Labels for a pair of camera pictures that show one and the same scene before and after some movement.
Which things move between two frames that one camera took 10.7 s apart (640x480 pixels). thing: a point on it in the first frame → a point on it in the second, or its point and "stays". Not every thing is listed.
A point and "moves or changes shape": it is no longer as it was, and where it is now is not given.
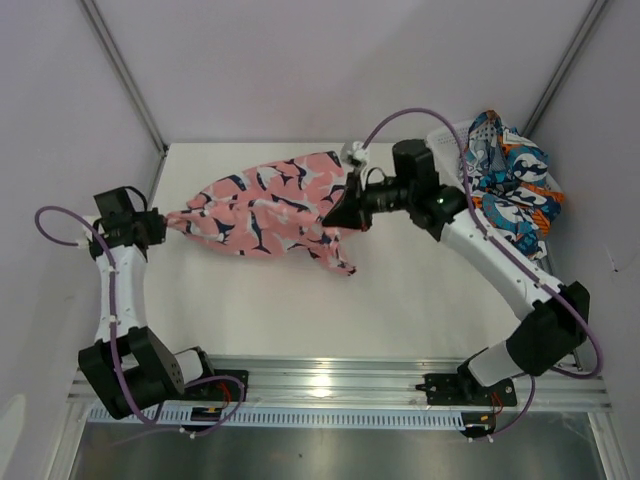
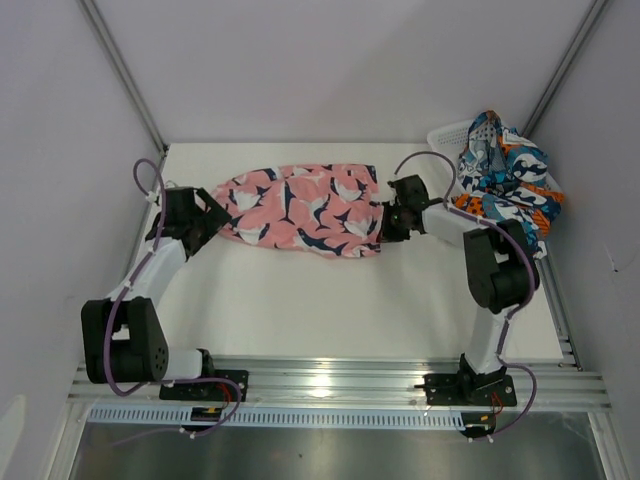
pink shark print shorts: x=274 y=208 moves or changes shape
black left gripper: x=158 y=225 → x=215 y=218
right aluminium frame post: x=564 y=65 stays
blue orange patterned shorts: x=508 y=175 stays
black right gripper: x=347 y=212 → x=388 y=233
